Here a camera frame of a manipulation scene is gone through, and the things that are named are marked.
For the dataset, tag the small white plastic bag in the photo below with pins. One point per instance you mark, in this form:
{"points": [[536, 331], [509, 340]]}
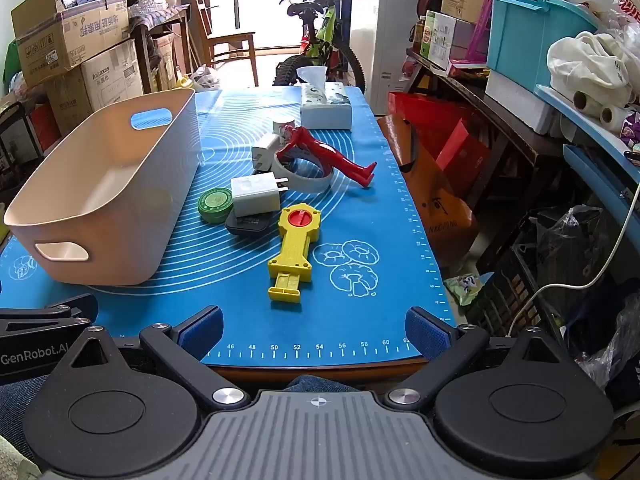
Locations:
{"points": [[206, 79]]}

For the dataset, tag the black plastic crate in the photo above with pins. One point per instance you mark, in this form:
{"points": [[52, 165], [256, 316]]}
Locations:
{"points": [[505, 290]]}

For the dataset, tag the black plastic bag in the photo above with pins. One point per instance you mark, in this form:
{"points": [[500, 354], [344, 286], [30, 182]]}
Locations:
{"points": [[570, 250]]}

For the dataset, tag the wooden chair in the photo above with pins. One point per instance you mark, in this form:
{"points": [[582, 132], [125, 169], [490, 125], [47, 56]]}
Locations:
{"points": [[230, 40]]}

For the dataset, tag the yellow toy launcher red dial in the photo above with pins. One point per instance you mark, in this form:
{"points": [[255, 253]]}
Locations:
{"points": [[292, 255]]}

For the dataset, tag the person's blue jeans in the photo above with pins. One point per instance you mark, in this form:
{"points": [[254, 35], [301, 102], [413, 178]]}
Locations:
{"points": [[320, 384]]}

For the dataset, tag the light blue shelf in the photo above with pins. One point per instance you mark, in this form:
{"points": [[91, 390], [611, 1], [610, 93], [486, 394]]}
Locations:
{"points": [[595, 160]]}

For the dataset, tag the white cloth bag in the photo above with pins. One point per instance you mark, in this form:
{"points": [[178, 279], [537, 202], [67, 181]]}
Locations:
{"points": [[585, 65]]}

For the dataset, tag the beige plastic basket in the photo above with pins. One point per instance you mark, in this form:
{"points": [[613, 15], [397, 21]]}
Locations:
{"points": [[100, 185]]}

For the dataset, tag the cluttered wooden table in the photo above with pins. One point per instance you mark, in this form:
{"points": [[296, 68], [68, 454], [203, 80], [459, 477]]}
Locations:
{"points": [[160, 25]]}

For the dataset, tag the open cardboard box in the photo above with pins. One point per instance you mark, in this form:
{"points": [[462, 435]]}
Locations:
{"points": [[65, 40]]}

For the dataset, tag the white foam box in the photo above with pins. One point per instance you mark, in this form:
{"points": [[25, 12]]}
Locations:
{"points": [[515, 100]]}

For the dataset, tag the plastic bag roll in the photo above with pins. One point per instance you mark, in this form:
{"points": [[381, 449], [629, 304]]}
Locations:
{"points": [[595, 107]]}

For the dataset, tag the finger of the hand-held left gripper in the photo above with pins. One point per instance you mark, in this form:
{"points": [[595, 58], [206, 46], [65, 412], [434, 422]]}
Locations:
{"points": [[65, 307]]}

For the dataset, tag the blue silicone baking mat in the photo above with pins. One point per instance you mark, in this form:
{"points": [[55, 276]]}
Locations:
{"points": [[350, 210]]}

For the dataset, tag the green black bicycle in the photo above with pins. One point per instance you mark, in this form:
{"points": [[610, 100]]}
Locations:
{"points": [[320, 35]]}

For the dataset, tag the green white carton box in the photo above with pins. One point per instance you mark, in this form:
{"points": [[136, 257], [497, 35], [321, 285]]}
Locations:
{"points": [[442, 40]]}

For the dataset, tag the red paper bag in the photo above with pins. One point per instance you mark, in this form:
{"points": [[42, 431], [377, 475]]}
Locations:
{"points": [[450, 125]]}

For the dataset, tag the large white charger plug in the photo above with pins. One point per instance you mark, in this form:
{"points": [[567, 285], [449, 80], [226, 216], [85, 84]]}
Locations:
{"points": [[252, 195]]}

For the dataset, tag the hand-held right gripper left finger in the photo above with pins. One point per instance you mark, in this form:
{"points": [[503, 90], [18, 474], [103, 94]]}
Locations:
{"points": [[202, 331]]}

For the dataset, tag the white tape roll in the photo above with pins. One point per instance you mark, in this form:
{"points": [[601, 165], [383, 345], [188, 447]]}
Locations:
{"points": [[310, 185]]}

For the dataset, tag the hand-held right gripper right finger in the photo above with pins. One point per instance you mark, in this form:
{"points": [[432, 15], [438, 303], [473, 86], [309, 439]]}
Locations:
{"points": [[425, 334]]}

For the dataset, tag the black power adapter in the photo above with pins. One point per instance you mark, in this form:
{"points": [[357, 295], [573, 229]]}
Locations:
{"points": [[247, 225]]}

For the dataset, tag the teal plastic storage bin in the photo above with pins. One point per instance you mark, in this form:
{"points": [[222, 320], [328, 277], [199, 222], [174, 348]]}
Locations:
{"points": [[530, 40]]}

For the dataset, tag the dark wooden side table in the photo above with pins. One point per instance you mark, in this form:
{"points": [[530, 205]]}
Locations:
{"points": [[500, 110]]}

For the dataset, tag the orange paper bag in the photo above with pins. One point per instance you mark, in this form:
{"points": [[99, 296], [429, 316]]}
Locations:
{"points": [[435, 200]]}

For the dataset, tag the white chest freezer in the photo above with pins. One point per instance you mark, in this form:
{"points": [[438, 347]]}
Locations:
{"points": [[385, 35]]}

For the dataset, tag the closed cardboard box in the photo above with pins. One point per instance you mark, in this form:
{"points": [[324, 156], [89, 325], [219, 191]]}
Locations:
{"points": [[110, 80]]}

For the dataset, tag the green snack packet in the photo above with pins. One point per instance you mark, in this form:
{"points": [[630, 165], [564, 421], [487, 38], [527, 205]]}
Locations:
{"points": [[467, 287]]}

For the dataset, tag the green round tin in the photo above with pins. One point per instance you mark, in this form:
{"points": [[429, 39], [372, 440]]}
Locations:
{"points": [[215, 205]]}

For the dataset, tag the red action figure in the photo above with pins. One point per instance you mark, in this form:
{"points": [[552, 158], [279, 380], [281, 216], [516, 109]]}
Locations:
{"points": [[345, 160]]}

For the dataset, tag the white tissue box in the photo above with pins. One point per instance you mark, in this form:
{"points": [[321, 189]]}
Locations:
{"points": [[325, 110]]}

